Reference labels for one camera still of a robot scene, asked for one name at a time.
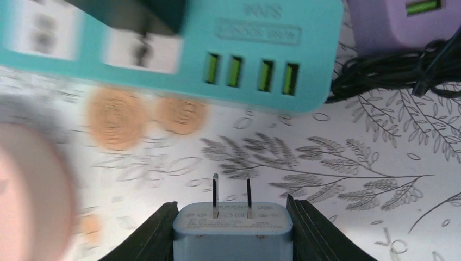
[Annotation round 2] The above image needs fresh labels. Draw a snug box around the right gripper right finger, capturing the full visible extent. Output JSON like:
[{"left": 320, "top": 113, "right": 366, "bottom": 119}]
[{"left": 286, "top": 195, "right": 376, "bottom": 261}]

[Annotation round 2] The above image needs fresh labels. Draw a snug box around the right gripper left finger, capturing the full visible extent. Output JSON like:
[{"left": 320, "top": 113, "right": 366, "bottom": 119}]
[{"left": 100, "top": 201, "right": 178, "bottom": 261}]

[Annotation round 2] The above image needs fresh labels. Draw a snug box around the light blue plug adapter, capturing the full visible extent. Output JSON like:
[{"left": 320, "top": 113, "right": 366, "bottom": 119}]
[{"left": 172, "top": 174, "right": 294, "bottom": 261}]

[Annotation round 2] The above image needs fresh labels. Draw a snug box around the black power adapter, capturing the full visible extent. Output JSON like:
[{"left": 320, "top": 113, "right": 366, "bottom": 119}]
[{"left": 65, "top": 0, "right": 461, "bottom": 103}]

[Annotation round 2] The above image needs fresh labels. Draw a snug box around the floral table mat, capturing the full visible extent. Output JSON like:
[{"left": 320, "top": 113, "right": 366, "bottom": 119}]
[{"left": 0, "top": 0, "right": 461, "bottom": 261}]

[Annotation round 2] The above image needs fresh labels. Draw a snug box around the pink round power socket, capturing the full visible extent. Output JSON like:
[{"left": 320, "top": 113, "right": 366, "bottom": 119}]
[{"left": 1, "top": 123, "right": 77, "bottom": 260}]

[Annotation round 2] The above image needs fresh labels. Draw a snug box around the teal power strip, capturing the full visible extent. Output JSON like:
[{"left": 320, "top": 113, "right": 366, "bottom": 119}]
[{"left": 1, "top": 1, "right": 344, "bottom": 113}]

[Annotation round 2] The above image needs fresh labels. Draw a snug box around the purple power strip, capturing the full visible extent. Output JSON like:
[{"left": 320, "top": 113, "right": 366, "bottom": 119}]
[{"left": 347, "top": 1, "right": 460, "bottom": 55}]

